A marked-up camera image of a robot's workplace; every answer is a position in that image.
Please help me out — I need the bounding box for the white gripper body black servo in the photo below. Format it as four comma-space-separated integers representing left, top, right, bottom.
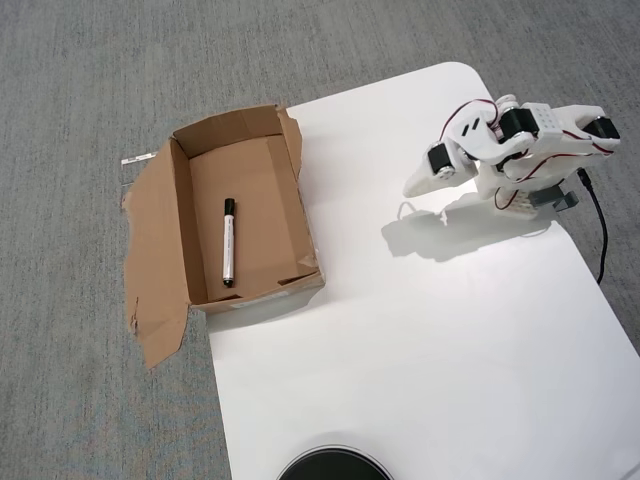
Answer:
425, 140, 479, 182

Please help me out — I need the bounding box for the white fixed gripper finger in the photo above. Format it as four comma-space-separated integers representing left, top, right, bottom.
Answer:
447, 167, 479, 189

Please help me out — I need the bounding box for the white moving gripper finger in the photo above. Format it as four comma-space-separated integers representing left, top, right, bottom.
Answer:
402, 166, 459, 198

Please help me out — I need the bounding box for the white marker pen black cap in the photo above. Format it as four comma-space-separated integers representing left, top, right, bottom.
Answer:
221, 197, 238, 289

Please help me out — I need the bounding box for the white five-joint robot arm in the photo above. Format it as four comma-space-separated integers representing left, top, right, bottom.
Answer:
439, 94, 624, 222

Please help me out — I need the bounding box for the open brown cardboard box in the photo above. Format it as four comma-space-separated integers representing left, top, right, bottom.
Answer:
119, 103, 327, 370

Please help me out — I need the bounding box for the grey table clamp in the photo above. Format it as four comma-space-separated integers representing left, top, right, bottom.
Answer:
530, 185, 581, 214

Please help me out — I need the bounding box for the black round disc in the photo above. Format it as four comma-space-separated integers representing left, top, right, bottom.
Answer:
275, 443, 396, 480

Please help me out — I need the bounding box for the black power cable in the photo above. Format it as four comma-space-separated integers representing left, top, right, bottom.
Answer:
577, 167, 610, 286

